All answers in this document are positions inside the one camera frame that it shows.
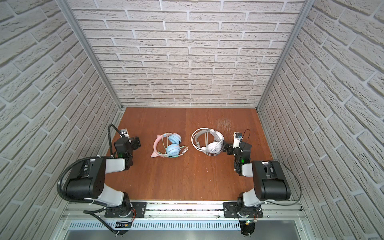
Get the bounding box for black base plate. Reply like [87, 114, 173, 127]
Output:
[223, 202, 264, 219]
[105, 202, 147, 218]

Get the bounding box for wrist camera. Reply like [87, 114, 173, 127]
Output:
[233, 132, 243, 148]
[120, 129, 130, 138]

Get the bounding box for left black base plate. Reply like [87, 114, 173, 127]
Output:
[105, 202, 147, 218]

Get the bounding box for pink blue cat-ear headphones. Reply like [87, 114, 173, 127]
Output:
[151, 133, 188, 158]

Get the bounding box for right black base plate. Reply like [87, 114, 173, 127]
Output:
[223, 202, 264, 219]

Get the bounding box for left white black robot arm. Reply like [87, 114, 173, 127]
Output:
[57, 137, 141, 218]

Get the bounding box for black corrugated cable conduit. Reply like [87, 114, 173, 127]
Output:
[56, 123, 127, 236]

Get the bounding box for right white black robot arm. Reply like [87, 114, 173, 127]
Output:
[223, 142, 291, 218]

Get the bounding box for aluminium mounting rail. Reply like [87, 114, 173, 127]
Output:
[61, 199, 308, 222]

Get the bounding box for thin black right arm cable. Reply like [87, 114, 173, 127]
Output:
[241, 128, 303, 207]

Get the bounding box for white over-ear headphones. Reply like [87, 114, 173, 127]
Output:
[191, 128, 225, 157]

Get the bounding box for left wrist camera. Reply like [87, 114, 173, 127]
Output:
[120, 129, 130, 138]

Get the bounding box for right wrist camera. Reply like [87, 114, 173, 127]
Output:
[233, 132, 243, 148]

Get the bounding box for white perforated vent strip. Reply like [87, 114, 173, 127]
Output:
[69, 220, 241, 231]

